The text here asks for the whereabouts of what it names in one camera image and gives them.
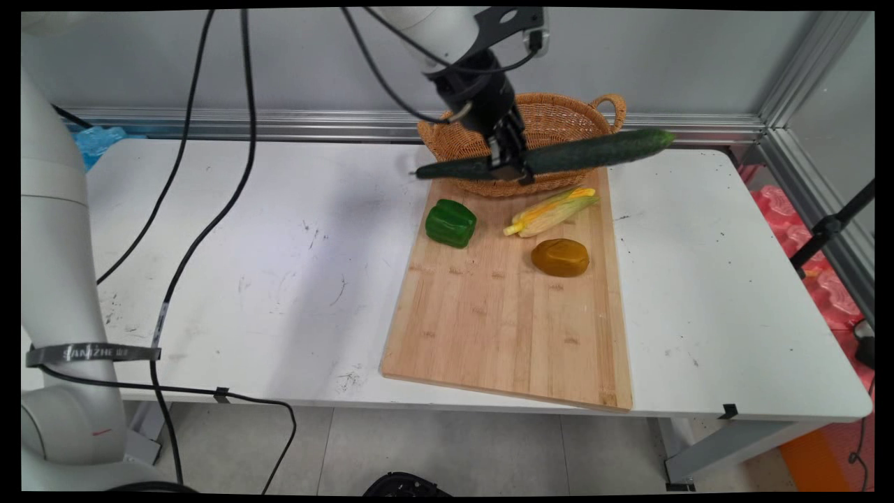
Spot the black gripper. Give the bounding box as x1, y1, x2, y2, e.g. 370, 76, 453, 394
427, 50, 536, 187

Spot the long dark green cucumber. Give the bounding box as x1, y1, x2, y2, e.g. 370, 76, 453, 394
415, 128, 677, 181

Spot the woven wicker basket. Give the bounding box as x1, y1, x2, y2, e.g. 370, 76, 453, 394
417, 93, 627, 198

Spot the yellow corn cob with husk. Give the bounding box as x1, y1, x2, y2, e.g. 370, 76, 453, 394
504, 187, 600, 238

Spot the green bell pepper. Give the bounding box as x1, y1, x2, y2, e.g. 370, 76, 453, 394
425, 198, 478, 249

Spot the brown potato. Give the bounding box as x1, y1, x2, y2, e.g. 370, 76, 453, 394
531, 238, 591, 278

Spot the bamboo cutting board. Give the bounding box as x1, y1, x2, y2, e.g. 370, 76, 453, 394
379, 164, 634, 413

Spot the black tripod stand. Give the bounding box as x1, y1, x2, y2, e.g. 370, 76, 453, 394
789, 180, 875, 280

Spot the black round object on floor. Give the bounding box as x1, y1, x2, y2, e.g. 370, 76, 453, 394
362, 472, 453, 497

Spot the red foam mat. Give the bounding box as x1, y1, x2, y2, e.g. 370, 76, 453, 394
739, 163, 875, 491

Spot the grey metal table leg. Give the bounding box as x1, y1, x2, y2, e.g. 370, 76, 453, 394
655, 417, 833, 492

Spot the blue foam mat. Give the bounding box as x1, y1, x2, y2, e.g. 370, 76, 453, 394
72, 125, 128, 173

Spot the orange floor panel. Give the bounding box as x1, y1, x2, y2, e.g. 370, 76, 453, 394
777, 425, 842, 492

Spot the black cable to wrist camera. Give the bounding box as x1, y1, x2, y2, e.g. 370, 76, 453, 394
362, 8, 542, 76

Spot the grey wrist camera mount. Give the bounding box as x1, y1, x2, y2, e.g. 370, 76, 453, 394
474, 7, 550, 58

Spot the black cable to gripper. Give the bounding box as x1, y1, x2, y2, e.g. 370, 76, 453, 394
339, 8, 451, 126

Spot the aluminium frame rail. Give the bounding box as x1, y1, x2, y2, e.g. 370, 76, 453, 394
52, 10, 875, 326

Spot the thick black cable white tag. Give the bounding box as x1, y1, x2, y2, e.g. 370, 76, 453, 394
147, 8, 258, 486

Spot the thin black hanging cable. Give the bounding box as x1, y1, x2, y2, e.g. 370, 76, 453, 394
96, 8, 217, 286

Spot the black cable along table edge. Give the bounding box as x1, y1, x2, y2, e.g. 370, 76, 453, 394
29, 362, 298, 495

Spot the black plug with cable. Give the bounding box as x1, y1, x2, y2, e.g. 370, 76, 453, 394
847, 319, 875, 491

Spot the grey velcro strap with print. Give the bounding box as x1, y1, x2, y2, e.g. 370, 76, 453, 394
26, 342, 162, 369

